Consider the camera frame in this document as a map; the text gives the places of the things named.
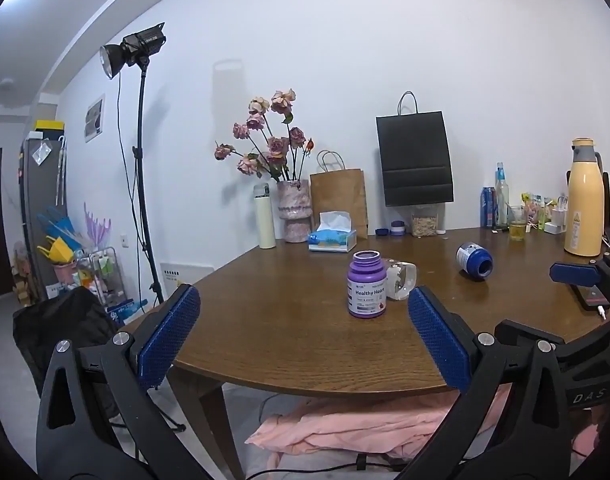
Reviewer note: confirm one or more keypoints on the small green bottle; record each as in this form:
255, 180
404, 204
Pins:
542, 215

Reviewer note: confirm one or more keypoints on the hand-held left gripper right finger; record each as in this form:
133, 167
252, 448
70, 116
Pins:
441, 345

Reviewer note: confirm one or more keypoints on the wall poster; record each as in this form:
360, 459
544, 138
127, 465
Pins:
94, 118

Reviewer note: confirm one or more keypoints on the blue tissue box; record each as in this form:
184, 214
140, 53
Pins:
332, 240

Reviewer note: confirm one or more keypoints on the blue lying bottle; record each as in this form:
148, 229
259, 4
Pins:
472, 257

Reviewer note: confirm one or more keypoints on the dried pink roses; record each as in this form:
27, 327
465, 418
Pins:
276, 147

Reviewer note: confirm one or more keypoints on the black studio light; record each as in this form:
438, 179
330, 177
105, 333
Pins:
135, 47

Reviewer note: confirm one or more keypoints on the purple clothes hangers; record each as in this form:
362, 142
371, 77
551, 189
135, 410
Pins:
99, 227

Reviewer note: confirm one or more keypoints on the clear container of oats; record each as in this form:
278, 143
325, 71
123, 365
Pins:
425, 224

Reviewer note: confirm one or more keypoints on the small colourful trinket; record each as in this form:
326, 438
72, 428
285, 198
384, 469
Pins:
530, 205

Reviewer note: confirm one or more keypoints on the grey refrigerator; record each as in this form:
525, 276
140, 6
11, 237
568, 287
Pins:
37, 195

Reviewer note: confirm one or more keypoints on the blue floor box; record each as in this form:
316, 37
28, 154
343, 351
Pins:
127, 311

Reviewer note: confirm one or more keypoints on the blue clothes hangers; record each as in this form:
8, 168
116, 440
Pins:
60, 225

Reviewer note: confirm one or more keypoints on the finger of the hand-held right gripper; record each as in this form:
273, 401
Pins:
575, 273
585, 342

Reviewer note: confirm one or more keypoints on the glass of yellow liquid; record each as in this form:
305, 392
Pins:
517, 230

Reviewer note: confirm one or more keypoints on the clear spray bottle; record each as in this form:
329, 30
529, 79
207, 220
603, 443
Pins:
502, 200

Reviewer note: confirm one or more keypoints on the blue drink can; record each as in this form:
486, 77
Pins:
487, 207

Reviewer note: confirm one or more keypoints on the yellow black box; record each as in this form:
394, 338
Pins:
50, 126

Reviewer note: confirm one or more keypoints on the small jar with purple lid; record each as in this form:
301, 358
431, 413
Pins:
397, 229

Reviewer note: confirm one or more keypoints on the brown paper bag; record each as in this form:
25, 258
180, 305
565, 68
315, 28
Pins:
339, 195

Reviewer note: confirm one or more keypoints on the black paper bag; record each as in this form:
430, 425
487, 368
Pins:
415, 160

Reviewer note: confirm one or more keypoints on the small blue lid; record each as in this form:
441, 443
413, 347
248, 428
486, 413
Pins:
382, 232

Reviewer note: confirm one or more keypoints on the white thermos bottle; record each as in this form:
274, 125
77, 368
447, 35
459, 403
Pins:
265, 220

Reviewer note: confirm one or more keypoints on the purple supplement bottle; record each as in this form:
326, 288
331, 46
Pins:
367, 285

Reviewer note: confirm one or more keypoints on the white wall socket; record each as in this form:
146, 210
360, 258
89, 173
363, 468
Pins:
124, 242

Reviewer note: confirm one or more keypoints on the white power strip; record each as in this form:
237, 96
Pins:
556, 222

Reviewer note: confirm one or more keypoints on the yellow thermos jug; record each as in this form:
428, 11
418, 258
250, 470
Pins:
584, 200

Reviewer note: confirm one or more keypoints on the black chair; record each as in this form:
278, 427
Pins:
65, 325

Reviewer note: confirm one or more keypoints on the pink mottled vase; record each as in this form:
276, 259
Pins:
295, 210

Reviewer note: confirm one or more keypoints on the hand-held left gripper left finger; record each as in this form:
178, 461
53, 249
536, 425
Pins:
167, 337

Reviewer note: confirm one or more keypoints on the ceiling smoke detector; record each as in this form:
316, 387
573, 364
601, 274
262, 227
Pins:
7, 84

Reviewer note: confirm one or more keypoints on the pink cloth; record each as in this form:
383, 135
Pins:
345, 422

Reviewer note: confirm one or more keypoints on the black smartphone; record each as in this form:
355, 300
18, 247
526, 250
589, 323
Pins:
591, 297

